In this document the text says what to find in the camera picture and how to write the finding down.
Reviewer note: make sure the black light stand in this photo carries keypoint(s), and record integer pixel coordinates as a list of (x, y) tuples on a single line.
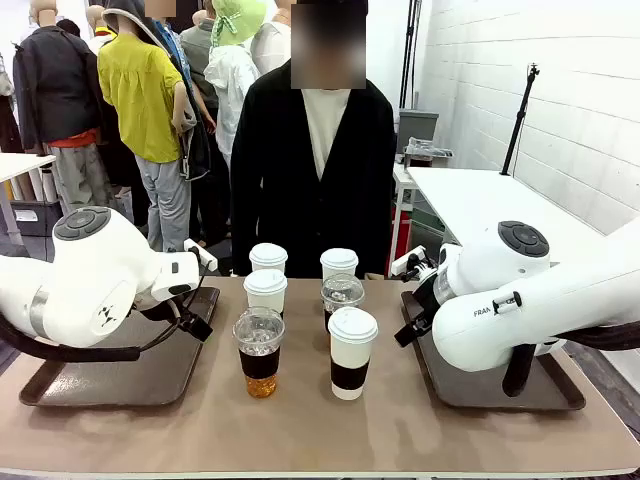
[(409, 50)]

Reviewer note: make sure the small white table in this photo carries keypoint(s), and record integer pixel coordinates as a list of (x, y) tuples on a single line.
[(400, 177)]

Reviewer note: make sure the clear plastic iced coffee cup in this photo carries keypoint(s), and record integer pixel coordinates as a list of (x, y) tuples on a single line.
[(258, 350), (342, 295)]

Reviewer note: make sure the white side table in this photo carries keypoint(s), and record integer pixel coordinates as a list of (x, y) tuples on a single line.
[(20, 165)]

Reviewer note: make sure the bystander in blue shirt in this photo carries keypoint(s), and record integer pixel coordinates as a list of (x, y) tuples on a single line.
[(200, 150)]

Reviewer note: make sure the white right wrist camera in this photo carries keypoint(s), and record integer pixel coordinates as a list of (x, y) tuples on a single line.
[(405, 264)]

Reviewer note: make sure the pile of grey clutter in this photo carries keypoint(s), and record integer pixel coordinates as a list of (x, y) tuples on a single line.
[(425, 149)]

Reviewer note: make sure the person's right forearm black sleeve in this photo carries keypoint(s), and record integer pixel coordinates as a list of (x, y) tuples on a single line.
[(245, 230)]

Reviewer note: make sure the dark brown plastic tray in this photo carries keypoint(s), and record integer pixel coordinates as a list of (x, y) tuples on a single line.
[(465, 390), (125, 380)]

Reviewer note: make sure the grey box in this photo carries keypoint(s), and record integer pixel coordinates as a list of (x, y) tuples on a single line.
[(417, 130)]

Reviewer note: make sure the green bin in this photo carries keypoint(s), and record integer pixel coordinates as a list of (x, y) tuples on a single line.
[(425, 215)]

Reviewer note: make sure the person in black jacket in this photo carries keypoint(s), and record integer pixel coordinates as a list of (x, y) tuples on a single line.
[(285, 175)]

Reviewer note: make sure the large white table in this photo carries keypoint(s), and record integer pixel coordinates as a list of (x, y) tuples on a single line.
[(475, 200)]

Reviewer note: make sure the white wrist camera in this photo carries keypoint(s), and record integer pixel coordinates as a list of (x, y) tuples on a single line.
[(405, 264), (202, 255)]

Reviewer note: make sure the white paper roll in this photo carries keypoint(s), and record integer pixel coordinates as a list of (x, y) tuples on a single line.
[(50, 185), (36, 185)]

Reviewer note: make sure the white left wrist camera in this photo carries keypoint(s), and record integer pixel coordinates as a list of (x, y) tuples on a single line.
[(202, 255)]

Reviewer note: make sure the grey bucket hat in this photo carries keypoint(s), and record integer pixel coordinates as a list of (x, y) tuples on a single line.
[(125, 10)]

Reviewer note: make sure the mannequin in grey shirt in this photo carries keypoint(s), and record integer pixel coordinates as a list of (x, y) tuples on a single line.
[(200, 55)]

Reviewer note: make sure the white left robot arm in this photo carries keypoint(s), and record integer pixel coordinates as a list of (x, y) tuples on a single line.
[(95, 280)]

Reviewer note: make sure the tall white cup black sleeve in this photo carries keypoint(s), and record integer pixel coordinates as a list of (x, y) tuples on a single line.
[(351, 350)]

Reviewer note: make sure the mannequin in white shirt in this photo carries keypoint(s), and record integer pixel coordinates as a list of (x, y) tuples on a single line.
[(230, 95)]

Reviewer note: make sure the black tripod pole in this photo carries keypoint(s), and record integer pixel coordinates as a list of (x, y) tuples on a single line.
[(520, 115)]

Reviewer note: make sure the mannequin in pale top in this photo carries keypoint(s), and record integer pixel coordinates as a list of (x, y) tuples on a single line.
[(270, 47)]

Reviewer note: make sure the red box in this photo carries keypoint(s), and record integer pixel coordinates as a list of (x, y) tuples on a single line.
[(402, 240)]

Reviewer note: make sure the person's left forearm black sleeve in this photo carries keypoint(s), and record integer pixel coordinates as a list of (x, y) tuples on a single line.
[(382, 230)]

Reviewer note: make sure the dark storage bin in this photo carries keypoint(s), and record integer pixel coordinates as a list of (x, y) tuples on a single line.
[(40, 222)]

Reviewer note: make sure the green sun hat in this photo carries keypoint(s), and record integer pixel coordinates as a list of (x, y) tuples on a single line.
[(237, 20)]

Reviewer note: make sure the white paper cup white lid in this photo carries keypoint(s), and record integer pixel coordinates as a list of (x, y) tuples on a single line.
[(268, 257), (265, 292), (339, 262)]

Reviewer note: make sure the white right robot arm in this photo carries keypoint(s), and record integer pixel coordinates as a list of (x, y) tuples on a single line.
[(500, 320)]

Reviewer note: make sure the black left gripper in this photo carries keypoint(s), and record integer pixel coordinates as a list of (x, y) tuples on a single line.
[(165, 307)]

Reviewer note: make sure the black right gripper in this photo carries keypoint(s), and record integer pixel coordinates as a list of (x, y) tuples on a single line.
[(428, 300)]

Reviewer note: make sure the mannequin with red yellow collar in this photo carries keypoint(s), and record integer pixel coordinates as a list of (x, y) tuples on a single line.
[(102, 40)]

